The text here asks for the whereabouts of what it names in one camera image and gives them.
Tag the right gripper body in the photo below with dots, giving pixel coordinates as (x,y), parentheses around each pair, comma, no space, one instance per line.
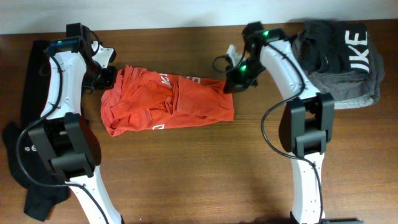
(245,74)

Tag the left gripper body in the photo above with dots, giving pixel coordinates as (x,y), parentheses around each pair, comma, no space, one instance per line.
(98,76)

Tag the red t-shirt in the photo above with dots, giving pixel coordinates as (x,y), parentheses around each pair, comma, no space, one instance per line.
(146,100)

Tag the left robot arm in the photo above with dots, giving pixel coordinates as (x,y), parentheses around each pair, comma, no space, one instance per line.
(67,147)

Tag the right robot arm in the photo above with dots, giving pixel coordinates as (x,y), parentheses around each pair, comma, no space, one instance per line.
(307,121)

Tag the black folded shirt white letters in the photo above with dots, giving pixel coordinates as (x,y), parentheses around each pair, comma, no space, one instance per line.
(333,47)

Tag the grey folded garment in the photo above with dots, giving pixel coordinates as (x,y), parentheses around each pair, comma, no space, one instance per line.
(353,89)

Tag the black garment on left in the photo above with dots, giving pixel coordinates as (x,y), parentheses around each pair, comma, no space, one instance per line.
(39,200)

